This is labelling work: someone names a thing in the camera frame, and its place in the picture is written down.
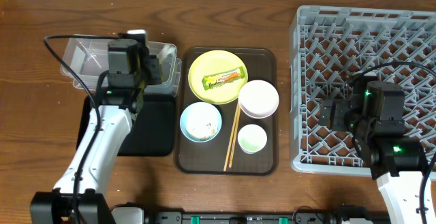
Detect green orange snack wrapper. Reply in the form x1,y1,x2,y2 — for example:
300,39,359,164
202,66,246,91

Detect rice food scraps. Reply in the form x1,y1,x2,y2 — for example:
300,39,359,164
186,108,219,142

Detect light blue bowl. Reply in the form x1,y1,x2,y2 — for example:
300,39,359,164
180,102,222,143

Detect white green cup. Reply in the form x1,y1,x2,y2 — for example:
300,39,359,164
237,124,267,154

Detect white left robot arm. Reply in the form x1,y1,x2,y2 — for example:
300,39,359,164
30,32,162,223

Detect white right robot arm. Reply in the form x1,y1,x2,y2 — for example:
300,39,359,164
318,78,435,223

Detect clear plastic waste bin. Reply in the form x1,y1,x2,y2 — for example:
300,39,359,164
63,38,182,97

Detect black waste tray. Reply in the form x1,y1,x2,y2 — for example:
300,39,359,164
75,93,177,157

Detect grey dishwasher rack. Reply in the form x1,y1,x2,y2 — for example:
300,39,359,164
289,5,435,176

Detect yellow plate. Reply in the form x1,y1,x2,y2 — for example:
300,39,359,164
187,50,249,105

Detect pink shallow bowl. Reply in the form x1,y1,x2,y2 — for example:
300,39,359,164
238,80,279,119

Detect wooden chopstick right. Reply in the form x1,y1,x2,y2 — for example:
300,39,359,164
228,103,241,168

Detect wooden chopstick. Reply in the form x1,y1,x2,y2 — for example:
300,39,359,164
228,103,241,168
223,103,240,172

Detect wooden chopstick left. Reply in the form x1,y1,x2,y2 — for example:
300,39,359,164
223,103,240,172

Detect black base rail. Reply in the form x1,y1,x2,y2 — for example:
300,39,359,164
112,203,392,224

